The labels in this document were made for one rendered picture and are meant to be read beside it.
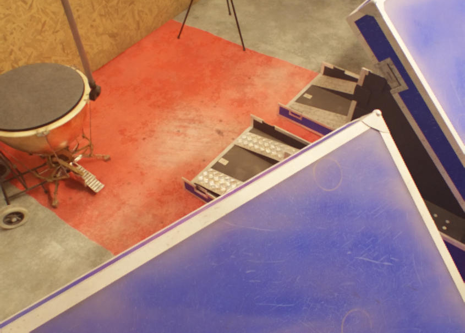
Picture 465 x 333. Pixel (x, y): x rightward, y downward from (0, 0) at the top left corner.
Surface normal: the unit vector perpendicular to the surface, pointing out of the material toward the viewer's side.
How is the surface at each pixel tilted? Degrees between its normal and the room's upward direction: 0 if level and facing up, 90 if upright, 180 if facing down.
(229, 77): 0
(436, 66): 42
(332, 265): 38
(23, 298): 0
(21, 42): 90
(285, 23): 0
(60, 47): 90
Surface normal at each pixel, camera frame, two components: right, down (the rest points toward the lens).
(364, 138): 0.35, -0.13
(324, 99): -0.03, -0.66
